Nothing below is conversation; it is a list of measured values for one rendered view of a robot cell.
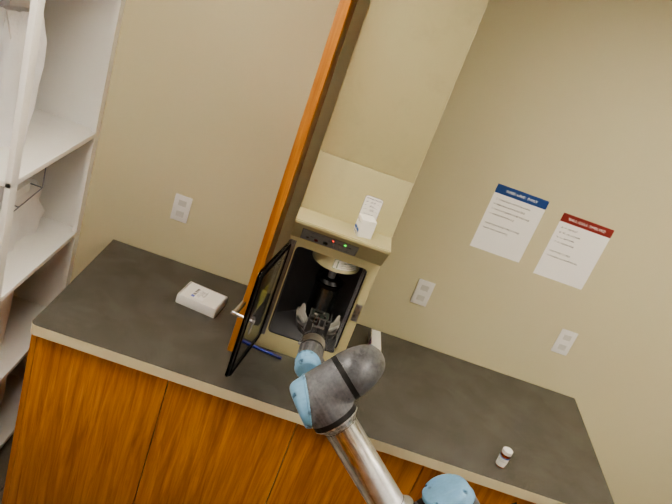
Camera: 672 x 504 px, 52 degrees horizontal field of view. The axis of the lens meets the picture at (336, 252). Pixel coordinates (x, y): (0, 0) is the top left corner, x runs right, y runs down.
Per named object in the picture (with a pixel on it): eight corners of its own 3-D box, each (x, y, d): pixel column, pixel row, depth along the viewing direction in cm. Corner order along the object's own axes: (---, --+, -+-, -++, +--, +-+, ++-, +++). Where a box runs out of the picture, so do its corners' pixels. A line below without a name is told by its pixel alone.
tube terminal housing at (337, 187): (265, 311, 275) (327, 131, 243) (342, 337, 276) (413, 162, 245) (253, 344, 252) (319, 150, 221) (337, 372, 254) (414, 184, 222)
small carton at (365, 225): (353, 229, 226) (359, 213, 224) (367, 232, 227) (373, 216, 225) (356, 236, 222) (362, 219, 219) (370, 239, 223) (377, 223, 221)
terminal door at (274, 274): (259, 336, 248) (292, 240, 232) (225, 379, 221) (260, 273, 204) (257, 335, 248) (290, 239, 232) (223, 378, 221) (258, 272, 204)
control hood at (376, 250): (291, 231, 233) (300, 205, 229) (381, 263, 234) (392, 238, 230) (285, 245, 222) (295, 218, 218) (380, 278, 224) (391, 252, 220)
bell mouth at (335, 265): (315, 243, 254) (320, 230, 252) (360, 259, 255) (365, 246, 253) (309, 263, 238) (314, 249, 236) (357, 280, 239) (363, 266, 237)
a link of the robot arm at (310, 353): (302, 387, 198) (287, 364, 196) (307, 366, 209) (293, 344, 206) (326, 378, 196) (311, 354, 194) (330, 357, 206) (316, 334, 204)
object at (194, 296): (188, 289, 270) (190, 280, 268) (225, 305, 269) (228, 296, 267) (174, 302, 259) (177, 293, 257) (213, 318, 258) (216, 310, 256)
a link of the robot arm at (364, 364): (375, 329, 162) (367, 337, 210) (335, 354, 161) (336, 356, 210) (401, 372, 160) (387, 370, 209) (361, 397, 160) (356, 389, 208)
